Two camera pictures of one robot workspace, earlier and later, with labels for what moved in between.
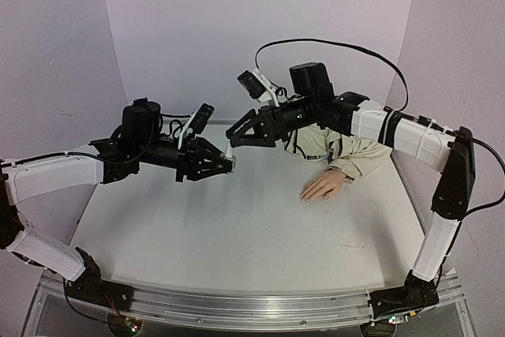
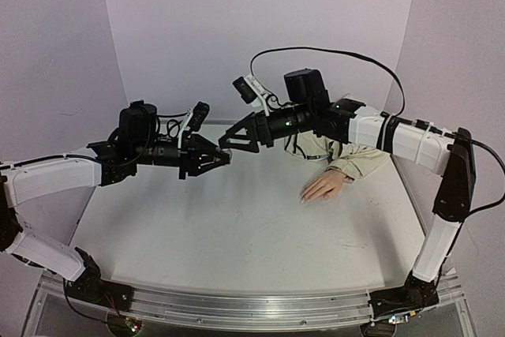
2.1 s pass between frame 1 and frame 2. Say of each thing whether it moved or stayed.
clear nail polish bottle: moved
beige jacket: stayed
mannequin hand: stayed
